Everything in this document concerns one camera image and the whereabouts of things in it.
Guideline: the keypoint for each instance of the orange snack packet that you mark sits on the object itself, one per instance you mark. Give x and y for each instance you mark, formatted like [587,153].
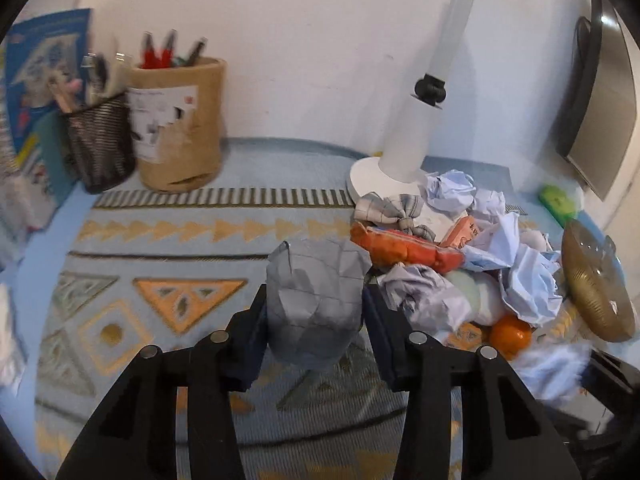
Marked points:
[400,250]

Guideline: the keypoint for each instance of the teal book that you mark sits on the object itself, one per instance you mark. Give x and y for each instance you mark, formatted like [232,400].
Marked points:
[50,160]

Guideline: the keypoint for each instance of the grey computer monitor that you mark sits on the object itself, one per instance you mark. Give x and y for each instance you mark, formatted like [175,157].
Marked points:
[600,110]

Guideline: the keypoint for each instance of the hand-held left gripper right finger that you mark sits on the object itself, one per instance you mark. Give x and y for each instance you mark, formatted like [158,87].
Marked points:
[382,340]

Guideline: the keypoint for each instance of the pink cardboard box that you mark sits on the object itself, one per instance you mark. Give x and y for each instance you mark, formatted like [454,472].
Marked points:
[462,232]

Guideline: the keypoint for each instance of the blue patterned woven mat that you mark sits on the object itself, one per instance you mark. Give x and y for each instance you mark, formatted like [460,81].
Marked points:
[175,240]

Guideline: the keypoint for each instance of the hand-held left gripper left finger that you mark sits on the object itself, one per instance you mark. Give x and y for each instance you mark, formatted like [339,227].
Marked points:
[255,340]

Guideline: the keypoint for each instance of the grey plaid bow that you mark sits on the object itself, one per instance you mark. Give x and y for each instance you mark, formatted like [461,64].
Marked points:
[400,210]

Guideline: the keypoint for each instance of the orange tangerine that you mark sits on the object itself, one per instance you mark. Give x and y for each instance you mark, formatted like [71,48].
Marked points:
[510,337]

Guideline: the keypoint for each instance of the red pen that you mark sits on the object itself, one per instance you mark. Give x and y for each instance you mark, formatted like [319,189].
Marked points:
[148,50]
[167,49]

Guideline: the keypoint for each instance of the pale green round container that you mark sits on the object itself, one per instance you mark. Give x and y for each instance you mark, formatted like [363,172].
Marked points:
[480,295]

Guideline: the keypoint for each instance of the pale blue paper ball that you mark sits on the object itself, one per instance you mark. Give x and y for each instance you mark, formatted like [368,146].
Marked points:
[530,285]

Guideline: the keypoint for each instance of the white desk lamp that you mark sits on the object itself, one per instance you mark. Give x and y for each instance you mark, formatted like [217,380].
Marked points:
[410,135]

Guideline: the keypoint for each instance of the white crumpled paper sheet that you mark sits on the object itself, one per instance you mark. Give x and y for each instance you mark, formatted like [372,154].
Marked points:
[500,245]

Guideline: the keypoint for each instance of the beige cylindrical pen holder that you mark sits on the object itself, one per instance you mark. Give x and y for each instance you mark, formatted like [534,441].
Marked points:
[200,125]

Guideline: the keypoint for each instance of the green packet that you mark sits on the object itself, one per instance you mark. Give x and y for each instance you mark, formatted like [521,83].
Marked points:
[559,202]

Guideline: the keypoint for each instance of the grey pen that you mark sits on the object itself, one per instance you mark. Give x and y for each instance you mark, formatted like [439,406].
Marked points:
[196,51]

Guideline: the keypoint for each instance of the light blue paper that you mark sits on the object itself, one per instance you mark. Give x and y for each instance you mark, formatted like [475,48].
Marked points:
[550,372]

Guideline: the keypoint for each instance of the pink-tipped pencil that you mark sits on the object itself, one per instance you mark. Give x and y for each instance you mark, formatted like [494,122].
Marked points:
[65,92]

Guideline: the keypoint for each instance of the blue illustrated booklet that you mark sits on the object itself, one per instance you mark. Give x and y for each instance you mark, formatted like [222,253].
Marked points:
[50,60]

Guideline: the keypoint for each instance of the gold ribbed bowl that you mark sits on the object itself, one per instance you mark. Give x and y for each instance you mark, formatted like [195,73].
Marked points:
[595,290]

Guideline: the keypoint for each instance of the grey grid-lined paper ball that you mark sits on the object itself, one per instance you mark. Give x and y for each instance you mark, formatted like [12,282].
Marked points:
[315,300]

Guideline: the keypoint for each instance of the black mesh pen holder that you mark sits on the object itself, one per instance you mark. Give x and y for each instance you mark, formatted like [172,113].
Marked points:
[100,145]

